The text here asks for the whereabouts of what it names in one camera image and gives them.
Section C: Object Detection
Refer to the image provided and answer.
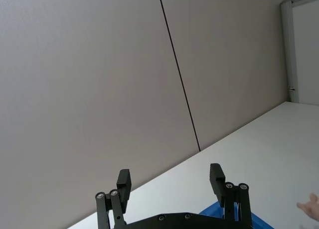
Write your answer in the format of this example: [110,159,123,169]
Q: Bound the white panel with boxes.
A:
[291,0,319,106]

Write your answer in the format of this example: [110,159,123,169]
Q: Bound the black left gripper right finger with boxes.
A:
[209,163,253,223]

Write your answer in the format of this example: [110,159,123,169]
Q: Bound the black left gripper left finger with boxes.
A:
[95,168,132,229]

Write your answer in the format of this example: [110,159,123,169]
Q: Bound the pale grey metal frame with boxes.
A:
[279,0,319,104]

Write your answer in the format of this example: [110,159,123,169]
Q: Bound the person's hand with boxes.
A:
[296,192,319,219]

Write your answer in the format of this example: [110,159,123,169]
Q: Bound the blue plastic box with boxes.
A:
[199,201,264,229]

